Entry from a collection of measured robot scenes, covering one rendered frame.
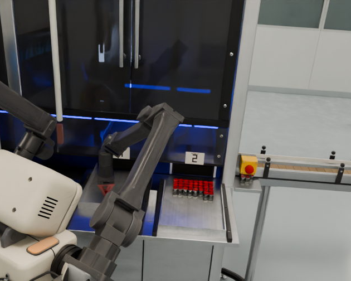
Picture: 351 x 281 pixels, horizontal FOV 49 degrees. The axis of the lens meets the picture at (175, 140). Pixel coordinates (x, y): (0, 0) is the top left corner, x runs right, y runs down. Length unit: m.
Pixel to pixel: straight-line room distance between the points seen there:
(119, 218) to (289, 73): 5.80
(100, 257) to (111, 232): 0.06
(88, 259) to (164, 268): 1.27
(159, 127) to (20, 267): 0.49
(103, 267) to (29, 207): 0.21
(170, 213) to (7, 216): 0.85
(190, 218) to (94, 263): 0.77
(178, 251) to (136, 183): 1.12
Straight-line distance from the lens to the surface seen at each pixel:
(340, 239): 3.27
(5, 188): 0.94
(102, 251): 0.90
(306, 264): 2.93
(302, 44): 6.50
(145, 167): 1.00
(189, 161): 1.77
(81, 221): 1.59
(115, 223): 0.92
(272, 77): 6.52
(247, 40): 1.61
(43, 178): 0.89
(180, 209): 1.65
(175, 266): 2.13
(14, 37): 1.75
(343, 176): 2.06
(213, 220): 1.61
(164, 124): 1.08
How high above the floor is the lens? 1.82
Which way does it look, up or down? 25 degrees down
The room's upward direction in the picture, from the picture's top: 4 degrees clockwise
